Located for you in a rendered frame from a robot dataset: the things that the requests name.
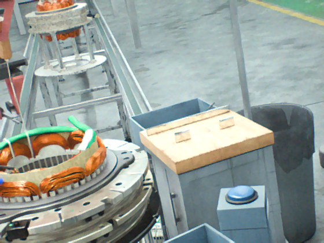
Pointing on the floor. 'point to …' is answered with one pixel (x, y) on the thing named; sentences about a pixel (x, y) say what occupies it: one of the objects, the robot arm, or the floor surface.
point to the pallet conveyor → (27, 91)
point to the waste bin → (296, 194)
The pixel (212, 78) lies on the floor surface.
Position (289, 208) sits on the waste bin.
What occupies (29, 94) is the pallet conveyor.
